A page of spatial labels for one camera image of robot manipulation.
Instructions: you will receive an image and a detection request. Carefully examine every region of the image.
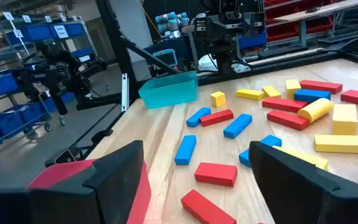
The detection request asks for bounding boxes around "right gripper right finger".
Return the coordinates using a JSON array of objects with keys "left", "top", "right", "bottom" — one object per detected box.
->
[{"left": 249, "top": 141, "right": 358, "bottom": 224}]

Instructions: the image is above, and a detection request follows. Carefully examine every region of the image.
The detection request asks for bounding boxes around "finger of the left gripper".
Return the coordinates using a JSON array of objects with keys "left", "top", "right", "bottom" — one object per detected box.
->
[
  {"left": 243, "top": 12, "right": 258, "bottom": 35},
  {"left": 206, "top": 15, "right": 226, "bottom": 43}
]

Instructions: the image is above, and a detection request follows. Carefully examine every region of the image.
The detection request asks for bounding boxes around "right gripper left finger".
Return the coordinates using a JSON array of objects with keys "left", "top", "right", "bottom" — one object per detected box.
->
[{"left": 0, "top": 139, "right": 145, "bottom": 224}]

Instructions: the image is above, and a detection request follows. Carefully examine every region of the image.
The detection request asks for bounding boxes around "small yellow wooden cube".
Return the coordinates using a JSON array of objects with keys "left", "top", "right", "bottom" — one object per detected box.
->
[{"left": 209, "top": 90, "right": 227, "bottom": 108}]

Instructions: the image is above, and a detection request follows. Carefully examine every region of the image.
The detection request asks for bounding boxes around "long yellow wooden block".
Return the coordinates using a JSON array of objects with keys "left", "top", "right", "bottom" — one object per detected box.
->
[{"left": 313, "top": 134, "right": 358, "bottom": 156}]

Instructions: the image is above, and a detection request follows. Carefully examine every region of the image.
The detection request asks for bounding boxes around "yellow wooden cylinder block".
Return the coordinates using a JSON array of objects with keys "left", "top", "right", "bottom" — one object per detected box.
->
[{"left": 296, "top": 97, "right": 334, "bottom": 124}]

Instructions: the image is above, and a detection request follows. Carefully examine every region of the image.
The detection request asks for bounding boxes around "large yellow wooden block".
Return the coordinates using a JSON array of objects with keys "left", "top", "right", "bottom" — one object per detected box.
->
[{"left": 332, "top": 103, "right": 358, "bottom": 136}]

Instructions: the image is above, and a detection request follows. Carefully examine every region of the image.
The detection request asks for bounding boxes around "red storage bin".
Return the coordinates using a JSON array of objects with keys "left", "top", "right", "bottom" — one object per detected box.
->
[
  {"left": 264, "top": 4, "right": 301, "bottom": 22},
  {"left": 265, "top": 23, "right": 300, "bottom": 43},
  {"left": 306, "top": 17, "right": 334, "bottom": 34}
]

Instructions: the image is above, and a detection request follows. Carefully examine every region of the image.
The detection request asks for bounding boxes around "white plastic bag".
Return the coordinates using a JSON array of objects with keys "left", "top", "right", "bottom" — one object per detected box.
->
[{"left": 198, "top": 54, "right": 219, "bottom": 72}]

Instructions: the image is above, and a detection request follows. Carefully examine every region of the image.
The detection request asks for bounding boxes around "red plastic bin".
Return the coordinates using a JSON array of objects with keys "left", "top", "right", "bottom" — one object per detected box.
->
[{"left": 25, "top": 157, "right": 152, "bottom": 224}]

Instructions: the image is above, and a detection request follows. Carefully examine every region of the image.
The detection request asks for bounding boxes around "blue-edged teach pendant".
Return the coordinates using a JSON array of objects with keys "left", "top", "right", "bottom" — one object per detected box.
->
[{"left": 152, "top": 49, "right": 178, "bottom": 68}]

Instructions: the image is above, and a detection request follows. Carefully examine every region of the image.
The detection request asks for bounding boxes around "wooden workbench top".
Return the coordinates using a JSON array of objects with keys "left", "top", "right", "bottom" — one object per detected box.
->
[{"left": 273, "top": 0, "right": 358, "bottom": 23}]

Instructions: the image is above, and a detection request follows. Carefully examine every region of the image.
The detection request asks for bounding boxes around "teal plastic bin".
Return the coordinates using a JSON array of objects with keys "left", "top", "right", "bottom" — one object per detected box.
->
[{"left": 138, "top": 70, "right": 200, "bottom": 110}]

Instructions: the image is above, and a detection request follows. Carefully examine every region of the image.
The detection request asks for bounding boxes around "silver aluminium profile piece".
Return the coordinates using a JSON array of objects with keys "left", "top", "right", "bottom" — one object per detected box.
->
[{"left": 121, "top": 73, "right": 130, "bottom": 112}]

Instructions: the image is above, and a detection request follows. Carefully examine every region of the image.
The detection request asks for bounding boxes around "black aluminium table frame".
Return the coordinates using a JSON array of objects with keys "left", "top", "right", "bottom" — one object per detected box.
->
[{"left": 44, "top": 0, "right": 358, "bottom": 169}]

